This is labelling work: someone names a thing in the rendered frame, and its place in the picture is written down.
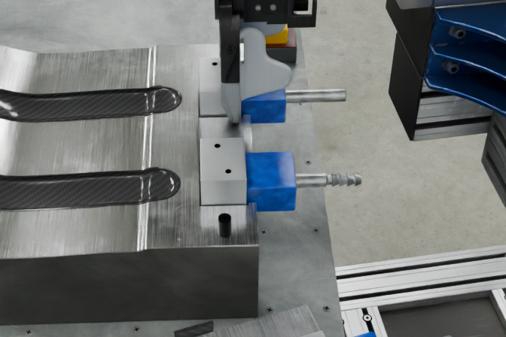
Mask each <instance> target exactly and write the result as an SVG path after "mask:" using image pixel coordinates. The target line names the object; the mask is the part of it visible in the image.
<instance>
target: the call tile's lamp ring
mask: <svg viewBox="0 0 506 337"><path fill-rule="evenodd" d="M288 37H289V42H290V44H266V48H297V46H296V41H295V35H294V28H288Z"/></svg>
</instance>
